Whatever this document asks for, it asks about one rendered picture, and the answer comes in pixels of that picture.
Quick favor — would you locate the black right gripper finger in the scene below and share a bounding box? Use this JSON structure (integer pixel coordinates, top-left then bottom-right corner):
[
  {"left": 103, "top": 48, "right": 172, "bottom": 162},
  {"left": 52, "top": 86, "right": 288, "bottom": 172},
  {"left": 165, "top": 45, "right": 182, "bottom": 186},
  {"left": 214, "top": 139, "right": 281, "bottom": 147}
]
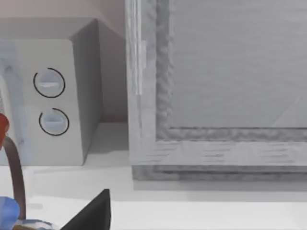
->
[{"left": 59, "top": 188, "right": 112, "bottom": 230}]

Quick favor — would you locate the red object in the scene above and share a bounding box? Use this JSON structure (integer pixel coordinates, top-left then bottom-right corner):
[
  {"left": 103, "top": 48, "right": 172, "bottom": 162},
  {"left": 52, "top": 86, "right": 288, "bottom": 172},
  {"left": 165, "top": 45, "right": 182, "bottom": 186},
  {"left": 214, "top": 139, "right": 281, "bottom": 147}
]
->
[{"left": 0, "top": 113, "right": 10, "bottom": 150}]

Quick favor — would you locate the round microwave knob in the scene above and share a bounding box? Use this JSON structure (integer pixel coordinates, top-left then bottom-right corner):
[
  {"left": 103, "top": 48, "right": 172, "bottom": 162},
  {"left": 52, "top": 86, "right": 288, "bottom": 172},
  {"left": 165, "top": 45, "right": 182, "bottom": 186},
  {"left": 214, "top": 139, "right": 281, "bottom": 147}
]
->
[
  {"left": 38, "top": 108, "right": 70, "bottom": 137},
  {"left": 33, "top": 67, "right": 66, "bottom": 98}
]

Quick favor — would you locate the grey cabinet door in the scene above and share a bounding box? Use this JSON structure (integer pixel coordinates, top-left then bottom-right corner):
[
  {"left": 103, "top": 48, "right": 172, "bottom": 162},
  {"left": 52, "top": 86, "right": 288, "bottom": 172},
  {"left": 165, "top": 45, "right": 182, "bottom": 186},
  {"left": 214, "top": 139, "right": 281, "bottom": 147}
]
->
[{"left": 141, "top": 0, "right": 307, "bottom": 166}]

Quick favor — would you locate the pale microwave oven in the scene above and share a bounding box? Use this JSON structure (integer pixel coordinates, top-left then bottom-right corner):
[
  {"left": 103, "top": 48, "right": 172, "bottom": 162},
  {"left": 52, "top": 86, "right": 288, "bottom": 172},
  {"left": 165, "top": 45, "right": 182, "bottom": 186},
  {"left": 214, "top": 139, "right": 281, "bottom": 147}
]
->
[{"left": 0, "top": 18, "right": 104, "bottom": 166}]

